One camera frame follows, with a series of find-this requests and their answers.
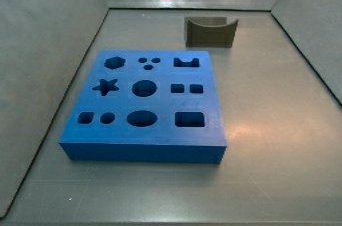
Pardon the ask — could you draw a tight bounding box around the blue shape insertion block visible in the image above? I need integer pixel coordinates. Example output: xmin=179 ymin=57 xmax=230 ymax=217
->
xmin=59 ymin=50 xmax=227 ymax=164

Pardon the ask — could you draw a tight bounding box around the dark curved cradle block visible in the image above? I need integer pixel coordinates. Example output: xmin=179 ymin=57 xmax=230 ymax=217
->
xmin=184 ymin=17 xmax=239 ymax=48

